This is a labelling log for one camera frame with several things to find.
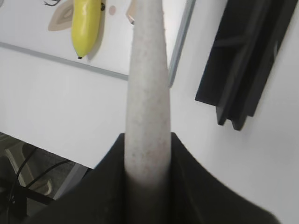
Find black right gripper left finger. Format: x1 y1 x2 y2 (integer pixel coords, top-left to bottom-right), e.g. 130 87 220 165
24 133 126 224

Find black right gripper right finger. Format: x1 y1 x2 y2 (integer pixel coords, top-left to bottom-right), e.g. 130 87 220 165
170 133 280 224

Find knife with white speckled handle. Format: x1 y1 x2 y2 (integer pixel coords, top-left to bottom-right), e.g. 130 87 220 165
125 0 171 186

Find yellow plastic banana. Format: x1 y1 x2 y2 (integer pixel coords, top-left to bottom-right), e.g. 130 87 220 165
71 0 102 59

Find black knife stand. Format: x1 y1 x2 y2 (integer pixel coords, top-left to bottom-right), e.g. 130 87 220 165
195 0 297 131

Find white deer cutting board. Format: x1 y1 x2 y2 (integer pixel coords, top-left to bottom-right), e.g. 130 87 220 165
0 0 197 88

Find black cable under table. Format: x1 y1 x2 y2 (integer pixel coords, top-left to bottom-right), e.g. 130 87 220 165
4 147 39 224
22 159 71 189

